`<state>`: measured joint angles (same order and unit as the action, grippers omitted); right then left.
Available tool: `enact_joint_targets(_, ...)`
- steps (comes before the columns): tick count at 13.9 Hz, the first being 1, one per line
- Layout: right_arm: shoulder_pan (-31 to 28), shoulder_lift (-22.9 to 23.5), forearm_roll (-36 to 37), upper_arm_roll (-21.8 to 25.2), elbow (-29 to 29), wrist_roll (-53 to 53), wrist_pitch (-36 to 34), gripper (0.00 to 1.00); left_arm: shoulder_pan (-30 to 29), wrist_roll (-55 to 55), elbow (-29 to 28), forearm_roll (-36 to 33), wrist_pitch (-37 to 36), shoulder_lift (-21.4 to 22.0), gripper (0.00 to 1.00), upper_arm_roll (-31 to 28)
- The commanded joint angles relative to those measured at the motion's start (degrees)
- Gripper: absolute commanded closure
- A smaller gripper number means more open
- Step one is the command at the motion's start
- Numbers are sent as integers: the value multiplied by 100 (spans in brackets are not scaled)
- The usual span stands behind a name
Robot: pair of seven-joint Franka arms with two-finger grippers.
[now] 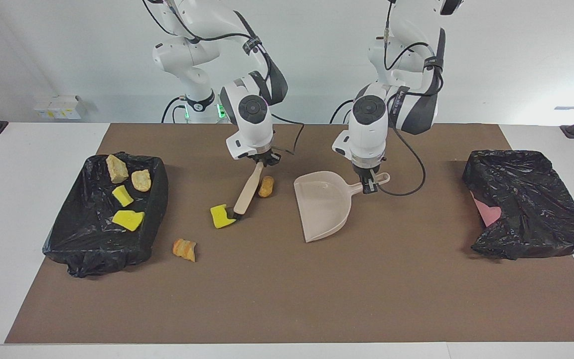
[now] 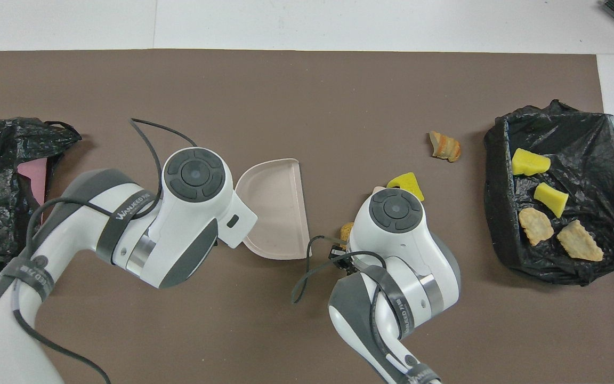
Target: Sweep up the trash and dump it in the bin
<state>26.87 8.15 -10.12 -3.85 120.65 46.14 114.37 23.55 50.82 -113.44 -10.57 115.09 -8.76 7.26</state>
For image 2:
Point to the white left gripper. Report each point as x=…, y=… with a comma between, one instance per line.
x=237, y=218

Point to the brown oval bread roll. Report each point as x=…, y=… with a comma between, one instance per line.
x=346, y=231

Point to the beige plastic dustpan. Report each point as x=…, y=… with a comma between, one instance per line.
x=275, y=213

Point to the notched yellow sponge piece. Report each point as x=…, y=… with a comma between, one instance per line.
x=405, y=182

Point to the striped croissant piece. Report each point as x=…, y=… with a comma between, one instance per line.
x=445, y=146

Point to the round beige bread chunk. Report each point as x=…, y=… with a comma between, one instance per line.
x=536, y=226

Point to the bumpy yellow sponge piece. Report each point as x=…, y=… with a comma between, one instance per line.
x=530, y=162

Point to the flared yellow sponge piece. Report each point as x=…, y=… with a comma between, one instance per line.
x=551, y=199

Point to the wide beige bread chunk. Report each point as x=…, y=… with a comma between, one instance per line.
x=580, y=242

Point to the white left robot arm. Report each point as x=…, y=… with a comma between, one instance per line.
x=72, y=240

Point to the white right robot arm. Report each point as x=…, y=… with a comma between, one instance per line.
x=392, y=266

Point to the brown table mat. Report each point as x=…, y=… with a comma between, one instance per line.
x=285, y=80

